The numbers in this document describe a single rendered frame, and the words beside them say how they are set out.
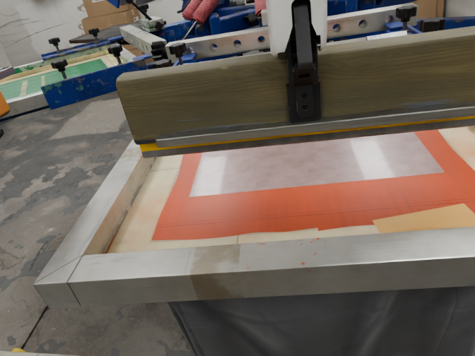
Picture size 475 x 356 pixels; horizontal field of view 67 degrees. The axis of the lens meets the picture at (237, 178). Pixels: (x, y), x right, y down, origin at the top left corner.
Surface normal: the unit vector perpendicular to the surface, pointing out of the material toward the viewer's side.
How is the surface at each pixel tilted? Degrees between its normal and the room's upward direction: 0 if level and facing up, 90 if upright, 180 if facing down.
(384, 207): 0
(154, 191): 0
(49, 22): 90
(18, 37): 90
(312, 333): 93
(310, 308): 92
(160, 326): 0
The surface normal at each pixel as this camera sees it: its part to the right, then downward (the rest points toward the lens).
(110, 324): -0.17, -0.83
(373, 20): -0.07, 0.55
